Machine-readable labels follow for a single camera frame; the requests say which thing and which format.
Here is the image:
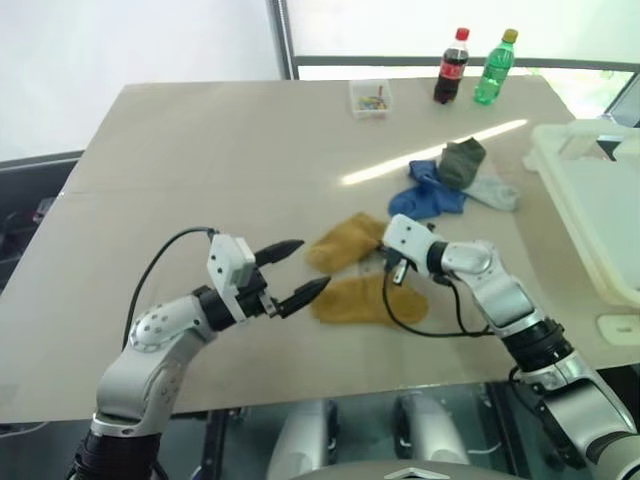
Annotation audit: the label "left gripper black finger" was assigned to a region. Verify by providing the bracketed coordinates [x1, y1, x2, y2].
[277, 275, 332, 319]
[254, 239, 306, 267]

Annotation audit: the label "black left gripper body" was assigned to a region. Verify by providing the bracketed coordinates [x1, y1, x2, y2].
[234, 267, 280, 321]

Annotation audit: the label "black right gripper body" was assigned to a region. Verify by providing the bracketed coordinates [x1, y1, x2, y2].
[378, 239, 417, 288]

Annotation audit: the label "mustard yellow sock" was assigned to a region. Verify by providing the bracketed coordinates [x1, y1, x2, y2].
[305, 211, 390, 274]
[311, 273, 431, 331]

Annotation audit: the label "blue sock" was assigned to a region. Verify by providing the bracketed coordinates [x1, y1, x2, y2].
[408, 159, 445, 189]
[388, 178, 469, 222]

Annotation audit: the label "light grey sock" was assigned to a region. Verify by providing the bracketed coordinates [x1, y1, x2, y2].
[463, 175, 522, 213]

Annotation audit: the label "dark green-grey sock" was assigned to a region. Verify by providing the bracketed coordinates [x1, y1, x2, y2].
[437, 139, 488, 191]

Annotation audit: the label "white plastic basket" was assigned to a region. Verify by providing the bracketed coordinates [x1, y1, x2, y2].
[521, 119, 640, 307]

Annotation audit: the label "silver left robot leg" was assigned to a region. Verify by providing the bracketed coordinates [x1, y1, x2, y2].
[266, 398, 342, 480]

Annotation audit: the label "silver robot leg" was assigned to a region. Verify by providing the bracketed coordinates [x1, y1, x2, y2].
[266, 398, 342, 480]
[393, 393, 472, 467]

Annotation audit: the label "clear plastic box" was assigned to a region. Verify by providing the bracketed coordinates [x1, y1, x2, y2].
[348, 78, 394, 122]

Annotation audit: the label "silver right robot leg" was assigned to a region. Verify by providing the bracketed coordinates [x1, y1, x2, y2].
[393, 393, 472, 467]

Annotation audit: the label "colourful small pieces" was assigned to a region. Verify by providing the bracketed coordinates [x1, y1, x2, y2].
[355, 87, 389, 112]

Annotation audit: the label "grey robot torso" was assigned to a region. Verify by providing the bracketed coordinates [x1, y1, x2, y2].
[308, 461, 519, 480]

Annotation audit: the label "cola bottle with red cap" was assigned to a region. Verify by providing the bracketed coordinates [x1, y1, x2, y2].
[432, 27, 472, 106]

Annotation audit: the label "dark metal railing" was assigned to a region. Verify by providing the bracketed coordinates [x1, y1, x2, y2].
[293, 54, 640, 70]

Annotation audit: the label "green bottle with yellow cap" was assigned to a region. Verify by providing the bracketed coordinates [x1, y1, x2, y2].
[472, 28, 519, 106]

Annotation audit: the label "small white flat device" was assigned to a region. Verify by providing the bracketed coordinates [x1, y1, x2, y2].
[595, 313, 640, 345]

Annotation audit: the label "black furniture with clutter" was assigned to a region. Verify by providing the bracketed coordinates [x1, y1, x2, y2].
[0, 149, 85, 297]

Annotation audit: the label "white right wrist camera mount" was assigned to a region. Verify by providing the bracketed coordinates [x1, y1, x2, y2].
[381, 214, 442, 277]

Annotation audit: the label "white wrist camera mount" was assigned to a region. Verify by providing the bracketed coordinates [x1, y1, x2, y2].
[381, 214, 442, 277]
[206, 233, 260, 322]

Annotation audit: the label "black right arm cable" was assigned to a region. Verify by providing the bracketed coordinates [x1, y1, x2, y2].
[381, 259, 494, 339]

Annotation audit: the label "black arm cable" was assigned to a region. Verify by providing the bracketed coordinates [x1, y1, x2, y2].
[121, 227, 221, 351]
[381, 259, 494, 339]

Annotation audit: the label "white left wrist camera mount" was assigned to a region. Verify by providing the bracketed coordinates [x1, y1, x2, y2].
[206, 233, 260, 322]

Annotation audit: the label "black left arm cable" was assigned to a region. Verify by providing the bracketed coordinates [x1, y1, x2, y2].
[121, 227, 221, 351]

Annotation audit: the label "grey metal post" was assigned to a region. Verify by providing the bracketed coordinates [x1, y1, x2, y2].
[266, 0, 300, 81]

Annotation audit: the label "dark slanted frame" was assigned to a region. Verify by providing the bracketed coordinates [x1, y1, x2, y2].
[596, 68, 640, 162]

